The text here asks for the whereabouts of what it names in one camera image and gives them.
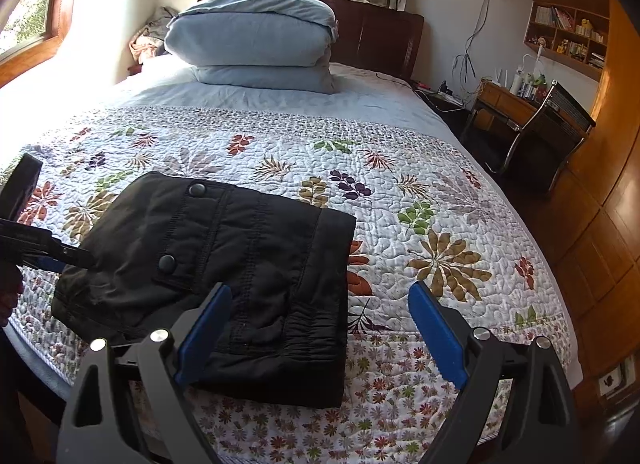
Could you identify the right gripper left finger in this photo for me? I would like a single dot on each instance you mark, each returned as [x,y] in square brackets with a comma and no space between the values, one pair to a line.
[100,423]

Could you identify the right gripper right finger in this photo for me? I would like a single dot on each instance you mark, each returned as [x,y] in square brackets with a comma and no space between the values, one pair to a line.
[539,424]

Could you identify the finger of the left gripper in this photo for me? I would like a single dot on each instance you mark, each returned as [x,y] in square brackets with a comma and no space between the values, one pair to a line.
[19,187]
[37,248]

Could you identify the black pants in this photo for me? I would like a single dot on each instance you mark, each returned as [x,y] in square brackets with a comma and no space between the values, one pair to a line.
[165,242]

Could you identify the wooden wardrobe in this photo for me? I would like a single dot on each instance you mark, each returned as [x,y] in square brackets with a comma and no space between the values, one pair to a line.
[588,224]

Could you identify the crumpled beige blanket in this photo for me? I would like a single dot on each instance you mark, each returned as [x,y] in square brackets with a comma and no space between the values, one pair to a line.
[148,41]

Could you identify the floral quilted bedspread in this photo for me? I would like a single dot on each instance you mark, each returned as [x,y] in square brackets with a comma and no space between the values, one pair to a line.
[424,213]

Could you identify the upper blue-grey pillow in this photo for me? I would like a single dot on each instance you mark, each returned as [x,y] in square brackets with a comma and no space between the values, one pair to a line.
[294,33]

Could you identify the blue-grey pillow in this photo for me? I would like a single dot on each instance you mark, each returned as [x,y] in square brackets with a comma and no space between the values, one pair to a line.
[317,78]
[294,33]

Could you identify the wooden desk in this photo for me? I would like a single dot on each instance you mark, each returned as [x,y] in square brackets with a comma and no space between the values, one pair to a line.
[499,113]

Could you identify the dark nightstand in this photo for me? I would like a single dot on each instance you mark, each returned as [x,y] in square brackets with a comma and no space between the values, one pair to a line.
[455,115]

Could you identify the lower blue-grey pillow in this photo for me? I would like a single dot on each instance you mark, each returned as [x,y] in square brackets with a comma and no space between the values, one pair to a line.
[317,78]

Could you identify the light blue bed sheet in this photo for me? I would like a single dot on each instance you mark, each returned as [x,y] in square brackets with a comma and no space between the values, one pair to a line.
[49,95]

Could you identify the wooden bookshelf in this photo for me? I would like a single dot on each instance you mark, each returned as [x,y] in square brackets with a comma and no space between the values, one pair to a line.
[575,38]

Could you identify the dark wooden headboard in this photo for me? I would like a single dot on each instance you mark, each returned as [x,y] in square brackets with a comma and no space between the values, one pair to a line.
[375,38]

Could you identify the wall power socket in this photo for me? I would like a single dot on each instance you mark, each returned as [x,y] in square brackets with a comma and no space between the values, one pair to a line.
[619,379]

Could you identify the side window frame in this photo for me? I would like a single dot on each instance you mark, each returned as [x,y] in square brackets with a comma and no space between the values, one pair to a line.
[31,33]

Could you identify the metal frame chair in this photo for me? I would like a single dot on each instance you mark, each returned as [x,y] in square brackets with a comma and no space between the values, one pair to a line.
[542,146]

